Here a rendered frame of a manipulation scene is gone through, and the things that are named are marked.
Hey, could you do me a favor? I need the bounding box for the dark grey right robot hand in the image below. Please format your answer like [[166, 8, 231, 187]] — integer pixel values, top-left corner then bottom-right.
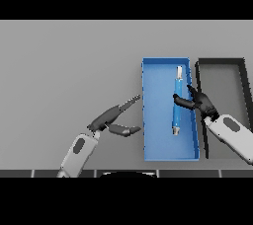
[[172, 84, 220, 121]]

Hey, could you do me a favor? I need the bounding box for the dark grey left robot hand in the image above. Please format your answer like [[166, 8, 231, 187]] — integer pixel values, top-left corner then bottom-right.
[[86, 94, 142, 138]]

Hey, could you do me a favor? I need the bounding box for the blue pipe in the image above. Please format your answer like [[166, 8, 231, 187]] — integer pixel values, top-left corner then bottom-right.
[[171, 65, 184, 136]]

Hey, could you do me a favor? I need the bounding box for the dark grey bin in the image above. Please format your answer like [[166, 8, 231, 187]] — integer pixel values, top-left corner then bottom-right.
[[195, 57, 253, 160]]

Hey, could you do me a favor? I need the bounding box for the blue bin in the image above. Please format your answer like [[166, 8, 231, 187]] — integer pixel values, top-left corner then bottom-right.
[[141, 56, 201, 163]]

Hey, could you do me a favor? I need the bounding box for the dark strip with pale lines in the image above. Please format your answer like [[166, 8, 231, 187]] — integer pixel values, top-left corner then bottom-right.
[[0, 169, 253, 179]]

